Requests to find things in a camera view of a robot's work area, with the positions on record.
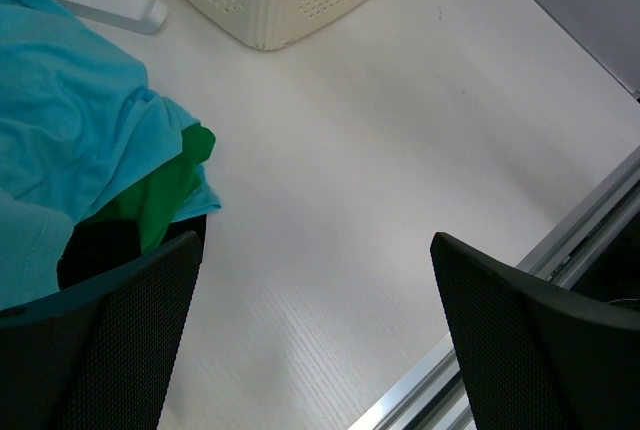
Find light blue t shirt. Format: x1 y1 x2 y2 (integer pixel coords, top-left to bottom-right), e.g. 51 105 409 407
1 0 203 309

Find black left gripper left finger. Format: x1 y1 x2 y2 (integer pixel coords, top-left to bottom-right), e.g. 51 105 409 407
1 231 203 429

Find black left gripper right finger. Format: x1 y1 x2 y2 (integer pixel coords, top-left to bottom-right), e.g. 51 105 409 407
430 232 639 429

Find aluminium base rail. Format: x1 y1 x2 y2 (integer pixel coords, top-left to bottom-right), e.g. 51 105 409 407
356 153 639 429

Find metal clothes rack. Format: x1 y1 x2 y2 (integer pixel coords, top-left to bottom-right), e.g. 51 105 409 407
57 0 169 35

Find green t shirt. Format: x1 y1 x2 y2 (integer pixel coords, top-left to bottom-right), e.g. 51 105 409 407
80 124 221 254

